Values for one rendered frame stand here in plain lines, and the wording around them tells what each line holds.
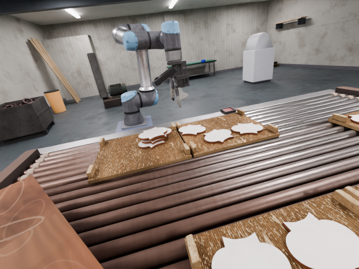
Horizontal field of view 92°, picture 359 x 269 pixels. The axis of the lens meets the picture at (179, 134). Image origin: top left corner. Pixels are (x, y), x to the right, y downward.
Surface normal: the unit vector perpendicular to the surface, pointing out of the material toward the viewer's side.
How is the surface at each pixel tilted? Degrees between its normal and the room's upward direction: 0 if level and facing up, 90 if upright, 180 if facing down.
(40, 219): 0
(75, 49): 90
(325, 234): 0
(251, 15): 90
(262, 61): 90
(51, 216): 0
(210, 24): 90
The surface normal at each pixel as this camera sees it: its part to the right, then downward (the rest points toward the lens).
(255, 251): -0.13, -0.90
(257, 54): 0.22, 0.40
